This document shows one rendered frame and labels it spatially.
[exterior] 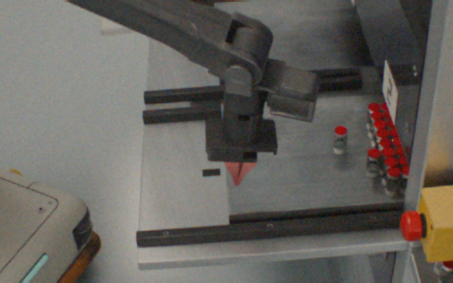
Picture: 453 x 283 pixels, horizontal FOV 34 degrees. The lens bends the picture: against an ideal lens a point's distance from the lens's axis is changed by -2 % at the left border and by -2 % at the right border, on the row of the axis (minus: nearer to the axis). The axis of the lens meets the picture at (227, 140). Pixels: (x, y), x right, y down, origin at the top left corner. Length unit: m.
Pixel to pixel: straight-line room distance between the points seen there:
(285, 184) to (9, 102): 1.91
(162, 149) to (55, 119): 1.57
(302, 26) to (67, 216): 0.88
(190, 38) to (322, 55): 0.57
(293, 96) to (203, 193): 0.28
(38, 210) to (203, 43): 1.23
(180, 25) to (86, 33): 2.35
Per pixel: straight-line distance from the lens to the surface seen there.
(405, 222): 0.97
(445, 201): 0.98
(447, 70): 0.90
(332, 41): 1.50
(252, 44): 0.94
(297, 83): 0.98
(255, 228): 1.10
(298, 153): 1.24
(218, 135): 1.06
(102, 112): 2.80
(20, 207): 2.11
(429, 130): 0.96
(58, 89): 2.97
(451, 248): 0.99
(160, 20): 0.93
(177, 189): 1.20
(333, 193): 1.18
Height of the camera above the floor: 1.73
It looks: 41 degrees down
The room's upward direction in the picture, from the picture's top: 4 degrees counter-clockwise
